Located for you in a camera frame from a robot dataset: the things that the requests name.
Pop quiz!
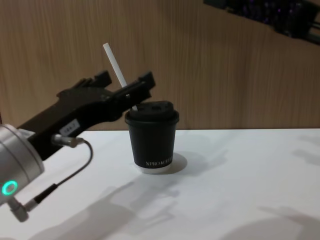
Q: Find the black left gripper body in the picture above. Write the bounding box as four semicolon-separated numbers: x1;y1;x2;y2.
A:
17;83;131;162

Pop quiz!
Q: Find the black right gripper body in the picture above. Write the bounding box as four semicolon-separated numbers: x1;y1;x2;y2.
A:
271;0;320;46

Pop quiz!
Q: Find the white straw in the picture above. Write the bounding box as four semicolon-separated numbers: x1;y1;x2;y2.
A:
102;42;140;112

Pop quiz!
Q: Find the black plastic cup lid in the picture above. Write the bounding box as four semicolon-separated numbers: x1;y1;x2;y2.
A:
124;99;180;126

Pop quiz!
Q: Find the black paper cup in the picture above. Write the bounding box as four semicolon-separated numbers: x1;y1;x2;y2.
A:
126;117;179;175

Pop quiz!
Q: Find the left gripper thin dark cable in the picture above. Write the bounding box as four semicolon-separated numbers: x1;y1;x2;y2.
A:
9;133;95;223

